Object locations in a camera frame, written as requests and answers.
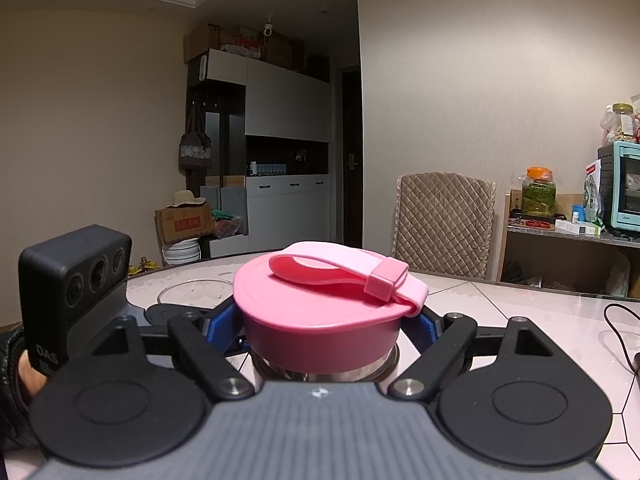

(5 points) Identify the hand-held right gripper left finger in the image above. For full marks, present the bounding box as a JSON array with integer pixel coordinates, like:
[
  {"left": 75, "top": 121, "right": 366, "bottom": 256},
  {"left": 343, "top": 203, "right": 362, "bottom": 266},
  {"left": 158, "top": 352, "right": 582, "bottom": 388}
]
[{"left": 90, "top": 302, "right": 256, "bottom": 402}]

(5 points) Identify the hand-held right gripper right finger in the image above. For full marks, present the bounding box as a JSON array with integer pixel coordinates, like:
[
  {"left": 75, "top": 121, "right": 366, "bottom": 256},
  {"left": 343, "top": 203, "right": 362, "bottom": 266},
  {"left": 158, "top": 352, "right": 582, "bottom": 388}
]
[{"left": 389, "top": 307, "right": 557, "bottom": 402}]

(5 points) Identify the pink bottle cap with strap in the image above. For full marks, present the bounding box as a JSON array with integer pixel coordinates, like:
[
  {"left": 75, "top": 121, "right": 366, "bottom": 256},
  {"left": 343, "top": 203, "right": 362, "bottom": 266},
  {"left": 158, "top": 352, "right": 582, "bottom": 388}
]
[{"left": 232, "top": 241, "right": 429, "bottom": 376}]

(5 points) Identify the person's left forearm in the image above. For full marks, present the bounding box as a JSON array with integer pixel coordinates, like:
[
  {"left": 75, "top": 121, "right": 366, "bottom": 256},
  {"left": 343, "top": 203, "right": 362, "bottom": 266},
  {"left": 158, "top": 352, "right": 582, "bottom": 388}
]
[{"left": 0, "top": 325, "right": 41, "bottom": 453}]

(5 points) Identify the person's left hand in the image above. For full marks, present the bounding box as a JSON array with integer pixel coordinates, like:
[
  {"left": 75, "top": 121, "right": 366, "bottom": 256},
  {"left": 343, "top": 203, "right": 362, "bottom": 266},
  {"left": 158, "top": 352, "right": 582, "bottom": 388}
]
[{"left": 15, "top": 352, "right": 51, "bottom": 398}]

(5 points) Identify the clear glass bowl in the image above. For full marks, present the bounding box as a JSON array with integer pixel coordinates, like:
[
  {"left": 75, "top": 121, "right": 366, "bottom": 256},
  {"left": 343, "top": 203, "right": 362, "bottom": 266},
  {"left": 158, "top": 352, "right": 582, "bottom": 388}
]
[{"left": 157, "top": 277, "right": 237, "bottom": 307}]

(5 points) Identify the stack of white plates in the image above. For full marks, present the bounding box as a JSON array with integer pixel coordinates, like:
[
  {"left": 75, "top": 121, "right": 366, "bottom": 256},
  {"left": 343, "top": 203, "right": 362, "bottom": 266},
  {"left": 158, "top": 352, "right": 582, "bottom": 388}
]
[{"left": 162, "top": 237, "right": 202, "bottom": 266}]

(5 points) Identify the bag of red and green produce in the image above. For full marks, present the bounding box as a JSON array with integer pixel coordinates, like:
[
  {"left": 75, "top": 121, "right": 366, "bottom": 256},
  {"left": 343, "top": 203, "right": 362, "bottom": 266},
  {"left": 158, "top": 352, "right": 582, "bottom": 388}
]
[{"left": 211, "top": 209, "right": 242, "bottom": 239}]

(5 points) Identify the chair with quilted beige cover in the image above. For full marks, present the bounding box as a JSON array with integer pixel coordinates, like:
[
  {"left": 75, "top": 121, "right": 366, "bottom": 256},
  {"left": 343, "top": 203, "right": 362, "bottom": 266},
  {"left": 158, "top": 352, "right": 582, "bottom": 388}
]
[{"left": 392, "top": 173, "right": 496, "bottom": 281}]

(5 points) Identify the cardboard box with red print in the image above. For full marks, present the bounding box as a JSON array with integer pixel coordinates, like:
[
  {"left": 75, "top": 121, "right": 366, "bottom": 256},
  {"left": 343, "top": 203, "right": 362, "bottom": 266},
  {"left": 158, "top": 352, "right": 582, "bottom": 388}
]
[{"left": 155, "top": 202, "right": 215, "bottom": 246}]

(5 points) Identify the straw hat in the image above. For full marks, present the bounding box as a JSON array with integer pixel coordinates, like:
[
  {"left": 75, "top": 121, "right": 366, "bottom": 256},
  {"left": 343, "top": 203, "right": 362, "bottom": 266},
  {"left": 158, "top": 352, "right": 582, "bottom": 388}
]
[{"left": 167, "top": 189, "right": 207, "bottom": 209}]

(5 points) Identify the wooden side shelf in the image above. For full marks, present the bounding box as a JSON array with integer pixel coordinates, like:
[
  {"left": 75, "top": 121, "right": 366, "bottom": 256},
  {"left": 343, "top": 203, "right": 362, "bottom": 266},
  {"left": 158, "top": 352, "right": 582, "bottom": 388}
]
[{"left": 499, "top": 190, "right": 640, "bottom": 297}]

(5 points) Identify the row of small bottles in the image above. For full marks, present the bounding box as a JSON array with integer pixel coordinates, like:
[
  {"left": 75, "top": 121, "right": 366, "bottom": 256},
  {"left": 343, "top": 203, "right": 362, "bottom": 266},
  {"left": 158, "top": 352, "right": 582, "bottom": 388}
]
[{"left": 248, "top": 161, "right": 289, "bottom": 176}]

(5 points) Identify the hanging fabric bag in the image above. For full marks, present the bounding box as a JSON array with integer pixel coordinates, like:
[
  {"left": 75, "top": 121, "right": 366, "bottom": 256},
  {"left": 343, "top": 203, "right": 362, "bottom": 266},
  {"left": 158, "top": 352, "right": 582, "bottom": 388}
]
[{"left": 178, "top": 105, "right": 213, "bottom": 171}]

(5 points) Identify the green pickle jar orange lid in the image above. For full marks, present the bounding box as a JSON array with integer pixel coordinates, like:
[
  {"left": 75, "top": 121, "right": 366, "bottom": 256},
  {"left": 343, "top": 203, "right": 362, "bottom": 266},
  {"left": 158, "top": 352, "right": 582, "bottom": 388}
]
[{"left": 521, "top": 166, "right": 557, "bottom": 216}]

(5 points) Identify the flat white box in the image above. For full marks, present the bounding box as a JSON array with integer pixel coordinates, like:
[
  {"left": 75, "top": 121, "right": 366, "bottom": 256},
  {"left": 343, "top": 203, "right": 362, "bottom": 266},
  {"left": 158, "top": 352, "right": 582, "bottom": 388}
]
[{"left": 555, "top": 219, "right": 604, "bottom": 236}]

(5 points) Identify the dark door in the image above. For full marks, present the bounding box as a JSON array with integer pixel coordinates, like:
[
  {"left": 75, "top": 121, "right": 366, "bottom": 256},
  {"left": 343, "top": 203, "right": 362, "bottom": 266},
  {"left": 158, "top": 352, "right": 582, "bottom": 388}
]
[{"left": 340, "top": 67, "right": 364, "bottom": 249}]

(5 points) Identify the green and white package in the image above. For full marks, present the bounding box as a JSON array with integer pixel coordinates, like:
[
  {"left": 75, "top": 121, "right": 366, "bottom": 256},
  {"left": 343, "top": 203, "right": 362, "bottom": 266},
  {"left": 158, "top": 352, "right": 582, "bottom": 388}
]
[{"left": 582, "top": 159, "right": 606, "bottom": 223}]

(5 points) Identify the teal toaster oven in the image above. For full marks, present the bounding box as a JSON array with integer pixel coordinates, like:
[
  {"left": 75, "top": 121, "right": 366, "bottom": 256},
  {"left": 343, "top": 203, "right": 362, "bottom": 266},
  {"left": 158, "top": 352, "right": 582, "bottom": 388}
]
[{"left": 597, "top": 141, "right": 640, "bottom": 240}]

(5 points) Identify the clear plastic food bag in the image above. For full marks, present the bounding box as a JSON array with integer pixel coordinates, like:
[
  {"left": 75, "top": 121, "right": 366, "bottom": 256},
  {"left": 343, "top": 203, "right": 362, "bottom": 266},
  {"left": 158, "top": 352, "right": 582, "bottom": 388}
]
[{"left": 597, "top": 105, "right": 618, "bottom": 146}]

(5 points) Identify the large cardboard box on cabinet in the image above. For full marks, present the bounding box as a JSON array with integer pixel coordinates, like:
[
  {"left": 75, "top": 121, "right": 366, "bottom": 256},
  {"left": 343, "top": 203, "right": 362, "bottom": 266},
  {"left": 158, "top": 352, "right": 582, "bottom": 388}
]
[{"left": 183, "top": 24, "right": 223, "bottom": 64}]

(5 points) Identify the brown cardboard box on cabinet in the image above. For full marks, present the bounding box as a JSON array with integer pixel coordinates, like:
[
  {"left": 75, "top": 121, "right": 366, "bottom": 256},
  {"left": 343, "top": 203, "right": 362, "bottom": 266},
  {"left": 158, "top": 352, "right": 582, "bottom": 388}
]
[{"left": 260, "top": 31, "right": 294, "bottom": 69}]

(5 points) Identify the glass jar with yellow lid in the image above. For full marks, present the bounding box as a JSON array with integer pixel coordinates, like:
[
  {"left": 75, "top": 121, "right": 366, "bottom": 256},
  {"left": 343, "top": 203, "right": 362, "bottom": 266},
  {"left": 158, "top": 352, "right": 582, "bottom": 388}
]
[{"left": 611, "top": 103, "right": 635, "bottom": 143}]

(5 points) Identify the black cable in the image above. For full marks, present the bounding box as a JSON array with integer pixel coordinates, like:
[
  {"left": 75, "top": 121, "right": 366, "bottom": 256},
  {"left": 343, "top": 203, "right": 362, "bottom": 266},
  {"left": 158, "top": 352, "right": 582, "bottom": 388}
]
[{"left": 603, "top": 302, "right": 640, "bottom": 377}]

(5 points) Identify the white and dark wall cabinet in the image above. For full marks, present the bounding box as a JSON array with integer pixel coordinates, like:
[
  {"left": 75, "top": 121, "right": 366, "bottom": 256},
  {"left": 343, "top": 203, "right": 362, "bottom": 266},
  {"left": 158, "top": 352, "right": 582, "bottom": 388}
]
[{"left": 185, "top": 49, "right": 332, "bottom": 261}]

